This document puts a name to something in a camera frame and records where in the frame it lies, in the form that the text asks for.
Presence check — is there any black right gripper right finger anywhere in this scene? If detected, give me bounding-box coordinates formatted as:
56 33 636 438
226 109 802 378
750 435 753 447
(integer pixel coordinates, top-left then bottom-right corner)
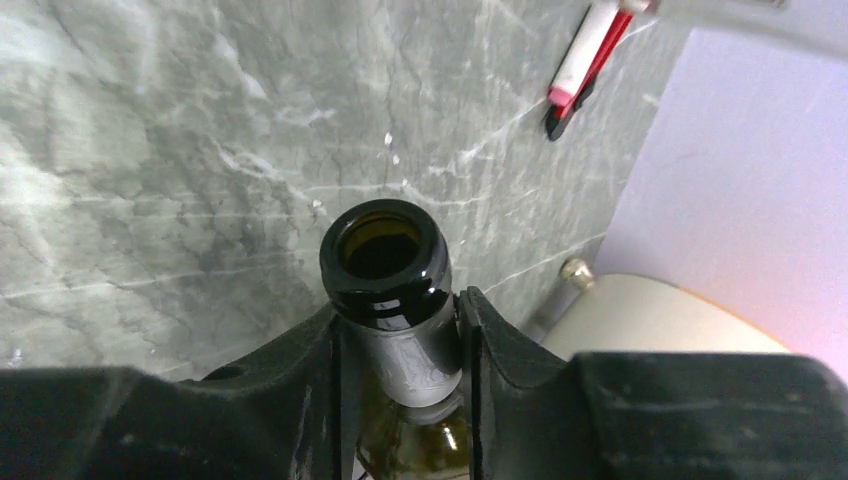
458 287 847 479

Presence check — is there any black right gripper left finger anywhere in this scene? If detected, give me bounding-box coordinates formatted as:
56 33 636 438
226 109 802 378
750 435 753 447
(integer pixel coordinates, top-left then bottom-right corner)
1 307 342 479

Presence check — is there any silver necked green wine bottle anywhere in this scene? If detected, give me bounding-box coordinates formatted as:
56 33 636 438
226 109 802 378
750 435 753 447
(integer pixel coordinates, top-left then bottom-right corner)
319 199 471 479

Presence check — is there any black capped clear bottle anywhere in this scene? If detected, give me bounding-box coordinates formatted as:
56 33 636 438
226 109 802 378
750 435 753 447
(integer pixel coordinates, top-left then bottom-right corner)
618 0 847 62

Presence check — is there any cream cylindrical appliance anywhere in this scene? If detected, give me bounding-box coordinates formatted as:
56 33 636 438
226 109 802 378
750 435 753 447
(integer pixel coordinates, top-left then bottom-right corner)
536 258 791 360

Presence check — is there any red utility knife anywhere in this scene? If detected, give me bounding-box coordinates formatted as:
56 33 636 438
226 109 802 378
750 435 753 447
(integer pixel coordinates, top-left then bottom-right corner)
544 4 633 142

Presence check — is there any white marker pen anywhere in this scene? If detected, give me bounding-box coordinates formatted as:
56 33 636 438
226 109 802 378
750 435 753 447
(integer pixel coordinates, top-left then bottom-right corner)
548 1 619 107

